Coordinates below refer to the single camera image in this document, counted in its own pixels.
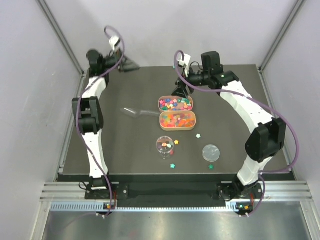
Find aluminium corner post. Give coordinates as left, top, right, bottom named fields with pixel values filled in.
left=36, top=0, right=85, bottom=76
left=258, top=0, right=307, bottom=73

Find right aluminium corner post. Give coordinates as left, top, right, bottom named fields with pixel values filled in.
left=258, top=0, right=307, bottom=73

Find clear plastic scoop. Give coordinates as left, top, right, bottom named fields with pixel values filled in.
left=120, top=107, right=160, bottom=118

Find purple cable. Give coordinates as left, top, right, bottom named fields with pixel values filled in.
left=76, top=25, right=125, bottom=218
left=174, top=50, right=300, bottom=217

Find left aluminium corner post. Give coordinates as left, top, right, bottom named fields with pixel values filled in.
left=36, top=0, right=85, bottom=76

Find aluminium front frame rail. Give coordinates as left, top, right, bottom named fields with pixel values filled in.
left=40, top=181, right=313, bottom=202

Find white slotted cable duct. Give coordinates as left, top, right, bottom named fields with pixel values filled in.
left=50, top=201, right=250, bottom=213

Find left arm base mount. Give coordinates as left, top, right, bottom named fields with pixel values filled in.
left=78, top=181, right=129, bottom=200

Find clear round jar lid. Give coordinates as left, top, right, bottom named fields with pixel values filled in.
left=202, top=144, right=221, bottom=163

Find tan tray translucent star candies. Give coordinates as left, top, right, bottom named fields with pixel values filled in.
left=159, top=110, right=197, bottom=132

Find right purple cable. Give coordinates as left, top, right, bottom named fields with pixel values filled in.
left=174, top=50, right=300, bottom=217

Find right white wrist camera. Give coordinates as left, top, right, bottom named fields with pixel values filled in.
left=178, top=54, right=191, bottom=77

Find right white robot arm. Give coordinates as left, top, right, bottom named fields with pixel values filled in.
left=173, top=50, right=287, bottom=198

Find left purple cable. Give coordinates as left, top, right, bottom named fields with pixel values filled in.
left=76, top=25, right=125, bottom=218

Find pink tray opaque star candies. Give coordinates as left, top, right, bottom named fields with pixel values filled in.
left=158, top=96, right=194, bottom=112

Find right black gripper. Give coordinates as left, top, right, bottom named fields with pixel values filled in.
left=171, top=66, right=211, bottom=99

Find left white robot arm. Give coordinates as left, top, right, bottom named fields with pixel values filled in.
left=71, top=49, right=140, bottom=199

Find clear plastic jar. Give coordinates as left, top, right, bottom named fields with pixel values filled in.
left=156, top=136, right=175, bottom=160

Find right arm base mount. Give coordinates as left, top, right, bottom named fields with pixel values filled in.
left=217, top=182, right=262, bottom=202

